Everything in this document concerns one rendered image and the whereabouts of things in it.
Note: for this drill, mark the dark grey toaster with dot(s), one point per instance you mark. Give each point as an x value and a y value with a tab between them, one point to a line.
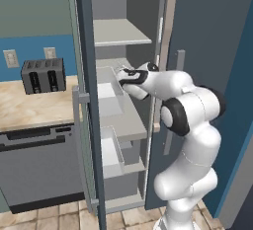
42	76

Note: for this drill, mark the white fridge bin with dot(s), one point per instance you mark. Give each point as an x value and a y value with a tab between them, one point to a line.
110	151
107	95

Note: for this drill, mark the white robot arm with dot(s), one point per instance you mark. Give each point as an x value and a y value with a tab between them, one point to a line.
194	135

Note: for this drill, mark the white wall outlet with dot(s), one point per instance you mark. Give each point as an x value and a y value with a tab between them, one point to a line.
11	58
50	53

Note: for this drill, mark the dark blue freezer door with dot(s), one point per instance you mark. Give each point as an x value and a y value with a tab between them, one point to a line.
204	26

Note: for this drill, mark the grey fridge shelf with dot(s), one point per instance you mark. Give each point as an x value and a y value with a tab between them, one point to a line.
131	168
131	122
118	31

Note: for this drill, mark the grey fridge interior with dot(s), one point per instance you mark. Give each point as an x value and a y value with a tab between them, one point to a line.
141	3

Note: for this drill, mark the grey dishwasher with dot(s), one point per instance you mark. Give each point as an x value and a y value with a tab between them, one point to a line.
39	171

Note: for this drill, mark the dark blue fridge door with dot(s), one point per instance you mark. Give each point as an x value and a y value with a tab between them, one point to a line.
86	43

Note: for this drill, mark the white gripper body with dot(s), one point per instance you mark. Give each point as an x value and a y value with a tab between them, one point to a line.
123	72

